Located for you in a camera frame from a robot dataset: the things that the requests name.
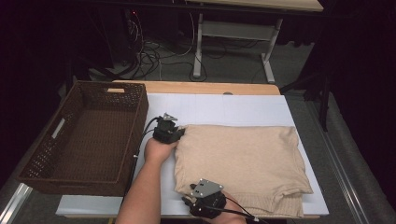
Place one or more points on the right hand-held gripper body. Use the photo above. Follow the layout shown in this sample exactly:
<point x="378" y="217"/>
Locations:
<point x="207" y="188"/>

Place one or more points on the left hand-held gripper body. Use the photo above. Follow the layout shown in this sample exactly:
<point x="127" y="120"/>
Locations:
<point x="165" y="130"/>

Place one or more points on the beige sweater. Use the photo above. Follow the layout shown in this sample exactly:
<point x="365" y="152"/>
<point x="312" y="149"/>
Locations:
<point x="243" y="158"/>

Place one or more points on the brown woven basket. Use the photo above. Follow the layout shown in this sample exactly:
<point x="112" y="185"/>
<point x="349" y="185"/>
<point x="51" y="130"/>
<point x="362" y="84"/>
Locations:
<point x="93" y="146"/>

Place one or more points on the person's left hand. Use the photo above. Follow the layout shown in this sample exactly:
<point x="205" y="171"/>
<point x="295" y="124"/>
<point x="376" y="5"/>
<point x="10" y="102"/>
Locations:
<point x="158" y="152"/>

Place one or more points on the person's right hand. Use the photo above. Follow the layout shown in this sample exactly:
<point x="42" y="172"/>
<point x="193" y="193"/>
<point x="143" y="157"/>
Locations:
<point x="230" y="203"/>

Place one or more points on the white table cover sheet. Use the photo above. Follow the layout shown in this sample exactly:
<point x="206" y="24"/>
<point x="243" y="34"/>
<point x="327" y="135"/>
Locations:
<point x="233" y="109"/>

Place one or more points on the white-legged desk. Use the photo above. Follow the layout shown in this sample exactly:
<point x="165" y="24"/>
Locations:
<point x="236" y="29"/>

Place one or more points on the long aluminium rail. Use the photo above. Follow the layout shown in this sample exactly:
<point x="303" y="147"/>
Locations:
<point x="330" y="149"/>

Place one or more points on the short aluminium rail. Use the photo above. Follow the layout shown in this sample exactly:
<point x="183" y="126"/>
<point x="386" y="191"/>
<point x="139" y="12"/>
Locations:
<point x="14" y="203"/>

